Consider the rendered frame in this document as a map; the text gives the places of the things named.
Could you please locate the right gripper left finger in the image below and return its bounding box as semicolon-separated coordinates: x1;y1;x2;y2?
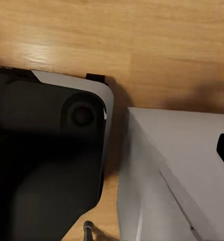
0;134;18;180

